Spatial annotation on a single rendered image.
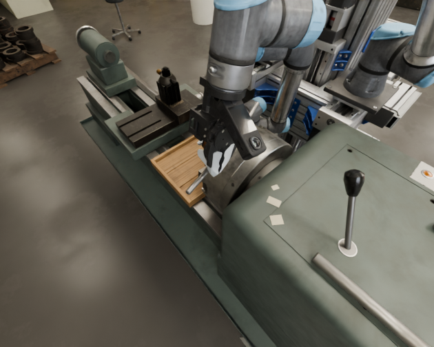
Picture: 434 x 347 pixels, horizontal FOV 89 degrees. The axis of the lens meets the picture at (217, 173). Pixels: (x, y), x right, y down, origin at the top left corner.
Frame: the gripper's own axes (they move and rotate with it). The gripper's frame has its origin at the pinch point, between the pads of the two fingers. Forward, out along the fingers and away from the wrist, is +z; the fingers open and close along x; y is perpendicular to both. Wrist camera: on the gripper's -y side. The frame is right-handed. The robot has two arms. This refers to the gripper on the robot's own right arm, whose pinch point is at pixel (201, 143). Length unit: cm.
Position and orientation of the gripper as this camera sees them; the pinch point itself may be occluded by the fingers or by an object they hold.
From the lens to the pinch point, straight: 86.1
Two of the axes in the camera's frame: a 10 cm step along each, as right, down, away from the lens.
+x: 0.0, -5.9, -8.1
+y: -6.4, -6.2, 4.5
